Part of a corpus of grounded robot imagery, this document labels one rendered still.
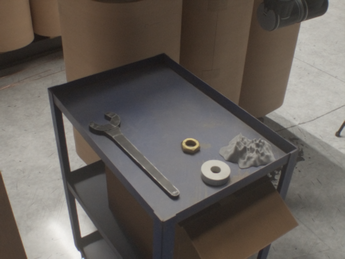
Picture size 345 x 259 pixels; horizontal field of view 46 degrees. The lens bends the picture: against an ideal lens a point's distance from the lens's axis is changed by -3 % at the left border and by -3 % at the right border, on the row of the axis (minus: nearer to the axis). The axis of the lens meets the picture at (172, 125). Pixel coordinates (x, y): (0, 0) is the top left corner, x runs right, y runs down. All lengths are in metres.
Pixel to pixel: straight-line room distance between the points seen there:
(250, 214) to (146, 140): 0.34
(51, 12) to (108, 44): 1.76
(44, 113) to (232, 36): 1.43
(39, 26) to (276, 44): 1.86
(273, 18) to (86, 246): 1.18
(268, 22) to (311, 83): 1.82
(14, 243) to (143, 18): 0.85
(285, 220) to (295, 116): 1.83
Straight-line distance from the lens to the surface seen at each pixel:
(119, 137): 1.14
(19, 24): 3.17
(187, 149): 1.10
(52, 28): 3.32
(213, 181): 1.02
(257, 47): 2.21
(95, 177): 1.57
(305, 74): 3.43
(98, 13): 1.51
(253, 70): 2.27
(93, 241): 1.86
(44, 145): 2.56
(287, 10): 1.55
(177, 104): 1.29
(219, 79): 1.98
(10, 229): 1.25
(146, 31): 1.55
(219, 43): 1.87
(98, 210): 1.46
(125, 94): 1.33
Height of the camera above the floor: 1.60
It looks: 37 degrees down
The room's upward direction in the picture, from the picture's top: 3 degrees clockwise
